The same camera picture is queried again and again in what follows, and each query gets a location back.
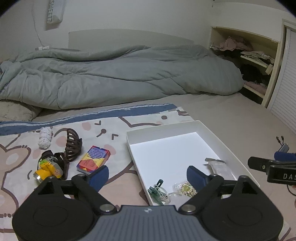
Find white shallow cardboard tray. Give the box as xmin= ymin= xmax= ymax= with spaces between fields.
xmin=126 ymin=120 xmax=255 ymax=205

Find white sock bundle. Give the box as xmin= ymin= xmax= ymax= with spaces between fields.
xmin=38 ymin=126 xmax=53 ymax=150

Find brown plastic hair claw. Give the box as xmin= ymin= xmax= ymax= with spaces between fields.
xmin=65 ymin=128 xmax=82 ymax=162

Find bag of rubber bands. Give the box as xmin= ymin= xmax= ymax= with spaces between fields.
xmin=170 ymin=181 xmax=197 ymax=197

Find green plastic clothes pegs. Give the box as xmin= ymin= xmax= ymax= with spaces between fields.
xmin=148 ymin=179 xmax=171 ymax=206

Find open wardrobe shelf with clothes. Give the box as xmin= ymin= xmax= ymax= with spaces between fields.
xmin=209 ymin=26 xmax=280 ymax=108

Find colourful card box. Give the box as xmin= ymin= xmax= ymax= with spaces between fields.
xmin=76 ymin=146 xmax=111 ymax=175

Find white power strip with cable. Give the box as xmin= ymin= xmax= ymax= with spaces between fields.
xmin=31 ymin=6 xmax=50 ymax=50

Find grey quilted duvet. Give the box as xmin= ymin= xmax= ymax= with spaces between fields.
xmin=1 ymin=45 xmax=244 ymax=110

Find grey foil sachet packet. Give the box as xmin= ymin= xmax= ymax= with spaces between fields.
xmin=205 ymin=158 xmax=237 ymax=181

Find beige fluffy pillow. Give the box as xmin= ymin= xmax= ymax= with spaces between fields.
xmin=0 ymin=100 xmax=42 ymax=122

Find white louvered wardrobe door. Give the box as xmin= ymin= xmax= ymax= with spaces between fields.
xmin=268 ymin=21 xmax=295 ymax=133

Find yellow headlamp with black strap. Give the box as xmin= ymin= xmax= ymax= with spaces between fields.
xmin=33 ymin=150 xmax=69 ymax=183

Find white hanging paper bag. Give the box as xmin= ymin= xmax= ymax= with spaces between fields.
xmin=45 ymin=0 xmax=66 ymax=30

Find cartoon bear print blanket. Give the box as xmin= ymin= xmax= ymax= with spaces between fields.
xmin=0 ymin=103 xmax=291 ymax=241

